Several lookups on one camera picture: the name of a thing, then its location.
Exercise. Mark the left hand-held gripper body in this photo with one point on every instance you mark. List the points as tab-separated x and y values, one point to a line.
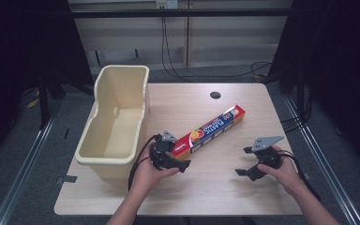
161	150

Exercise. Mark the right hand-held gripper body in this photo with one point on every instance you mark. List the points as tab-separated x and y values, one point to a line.
267	153

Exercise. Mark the plastic wrap box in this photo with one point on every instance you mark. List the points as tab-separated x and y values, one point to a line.
214	128

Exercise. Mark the cream plastic bin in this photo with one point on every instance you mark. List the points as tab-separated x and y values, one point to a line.
118	125

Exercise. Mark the person's right hand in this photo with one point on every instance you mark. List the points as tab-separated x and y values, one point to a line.
281	175

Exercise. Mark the person's left hand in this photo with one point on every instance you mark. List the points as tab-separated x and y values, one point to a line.
147	175

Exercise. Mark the black tape strip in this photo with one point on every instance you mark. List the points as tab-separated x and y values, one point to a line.
67	179

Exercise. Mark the black curtain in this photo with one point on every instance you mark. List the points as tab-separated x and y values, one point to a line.
22	62
334	68

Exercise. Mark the black metal stand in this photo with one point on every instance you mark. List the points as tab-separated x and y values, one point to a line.
43	100

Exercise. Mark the black horizontal metal bar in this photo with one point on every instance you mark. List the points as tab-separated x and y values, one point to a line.
181	13

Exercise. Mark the metal floor rail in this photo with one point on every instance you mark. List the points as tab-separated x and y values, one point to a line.
22	168
322	156

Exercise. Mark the white wall socket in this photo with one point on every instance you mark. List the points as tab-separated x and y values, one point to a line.
167	3

